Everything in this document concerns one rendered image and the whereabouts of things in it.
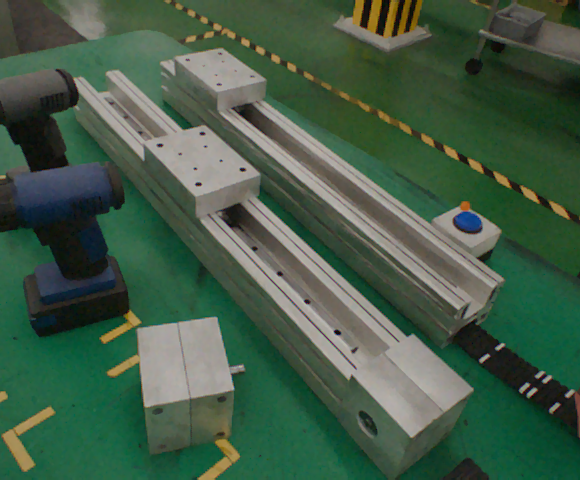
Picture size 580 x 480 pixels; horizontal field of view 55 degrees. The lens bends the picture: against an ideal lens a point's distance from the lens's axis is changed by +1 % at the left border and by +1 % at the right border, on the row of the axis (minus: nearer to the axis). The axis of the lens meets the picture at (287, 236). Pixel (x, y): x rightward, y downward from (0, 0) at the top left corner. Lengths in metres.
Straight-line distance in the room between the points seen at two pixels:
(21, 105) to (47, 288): 0.26
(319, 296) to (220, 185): 0.21
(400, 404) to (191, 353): 0.23
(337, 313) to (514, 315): 0.29
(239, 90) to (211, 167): 0.27
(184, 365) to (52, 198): 0.23
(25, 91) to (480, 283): 0.67
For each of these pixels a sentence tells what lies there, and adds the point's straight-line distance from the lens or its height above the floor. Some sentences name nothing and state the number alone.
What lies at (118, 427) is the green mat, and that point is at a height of 0.78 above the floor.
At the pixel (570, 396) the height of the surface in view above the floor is 0.80.
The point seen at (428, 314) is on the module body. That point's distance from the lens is 0.80.
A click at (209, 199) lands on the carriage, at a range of 0.78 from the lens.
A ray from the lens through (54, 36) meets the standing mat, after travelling 3.66.
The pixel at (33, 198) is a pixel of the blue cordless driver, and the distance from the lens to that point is 0.65.
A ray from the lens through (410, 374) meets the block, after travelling 0.64.
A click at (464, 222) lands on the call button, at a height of 0.85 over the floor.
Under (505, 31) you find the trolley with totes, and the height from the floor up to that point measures 0.29.
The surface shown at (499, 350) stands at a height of 0.79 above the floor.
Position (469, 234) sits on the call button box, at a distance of 0.90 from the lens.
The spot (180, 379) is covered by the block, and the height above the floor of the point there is 0.87.
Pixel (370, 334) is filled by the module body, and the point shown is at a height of 0.85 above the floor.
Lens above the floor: 1.37
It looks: 41 degrees down
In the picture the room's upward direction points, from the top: 8 degrees clockwise
